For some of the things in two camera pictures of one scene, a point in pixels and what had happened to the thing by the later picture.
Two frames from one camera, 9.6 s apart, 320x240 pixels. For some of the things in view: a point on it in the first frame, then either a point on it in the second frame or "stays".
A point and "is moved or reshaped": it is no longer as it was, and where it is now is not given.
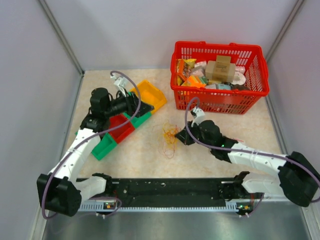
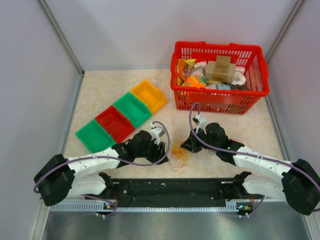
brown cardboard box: x=221 y=70 stays
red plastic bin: x=120 y=134 stays
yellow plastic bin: x=150 y=94 stays
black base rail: x=177 y=190 stays
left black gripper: x=132 y=102 → x=159 y=153
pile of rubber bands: x=167 y=147 is moved or reshaped
